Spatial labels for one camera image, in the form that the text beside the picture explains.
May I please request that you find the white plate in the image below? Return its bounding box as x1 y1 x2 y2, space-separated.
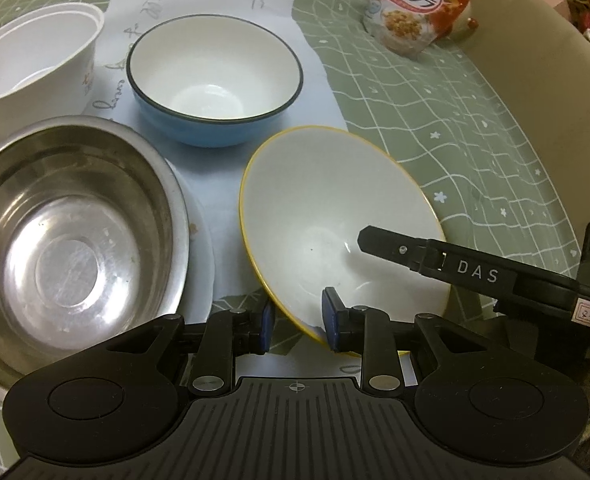
0 162 217 403

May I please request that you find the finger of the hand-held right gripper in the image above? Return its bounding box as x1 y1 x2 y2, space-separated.
357 226 578 312

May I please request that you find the white foam cup bowl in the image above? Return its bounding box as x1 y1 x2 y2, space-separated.
0 2 106 141

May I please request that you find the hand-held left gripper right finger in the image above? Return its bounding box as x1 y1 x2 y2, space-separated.
322 286 481 394

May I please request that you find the green checked tablecloth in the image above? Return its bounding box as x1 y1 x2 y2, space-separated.
0 0 590 411

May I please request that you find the yellow-rimmed white bowl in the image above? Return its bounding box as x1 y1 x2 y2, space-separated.
239 126 452 358

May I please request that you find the stainless steel bowl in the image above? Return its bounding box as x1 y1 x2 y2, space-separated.
0 115 191 378

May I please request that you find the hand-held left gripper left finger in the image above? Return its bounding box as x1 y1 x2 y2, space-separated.
106 302 277 395

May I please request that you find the blue enamel bowl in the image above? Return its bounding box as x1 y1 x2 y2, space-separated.
126 15 306 148

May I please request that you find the red cereal packet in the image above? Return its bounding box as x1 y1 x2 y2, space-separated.
362 0 483 57

